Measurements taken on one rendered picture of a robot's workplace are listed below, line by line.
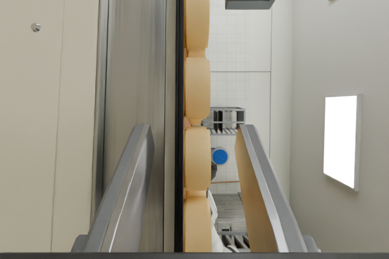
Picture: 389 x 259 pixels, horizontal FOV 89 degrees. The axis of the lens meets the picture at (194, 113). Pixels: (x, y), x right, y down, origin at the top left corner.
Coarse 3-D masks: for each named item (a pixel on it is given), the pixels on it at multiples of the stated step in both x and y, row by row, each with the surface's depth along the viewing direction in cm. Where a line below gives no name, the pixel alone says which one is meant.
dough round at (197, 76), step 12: (192, 60) 15; (204, 60) 15; (192, 72) 14; (204, 72) 14; (192, 84) 14; (204, 84) 14; (192, 96) 14; (204, 96) 14; (192, 108) 15; (204, 108) 15
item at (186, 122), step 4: (184, 48) 17; (184, 52) 17; (184, 56) 17; (184, 116) 17; (184, 120) 17; (188, 120) 27; (184, 124) 17; (188, 124) 27; (184, 128) 17; (184, 188) 16; (184, 192) 16; (184, 196) 16
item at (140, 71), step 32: (128, 0) 17; (160, 0) 17; (128, 32) 16; (160, 32) 16; (128, 64) 16; (160, 64) 16; (128, 96) 16; (160, 96) 16; (128, 128) 16; (160, 128) 16; (160, 160) 15; (160, 192) 15; (160, 224) 15
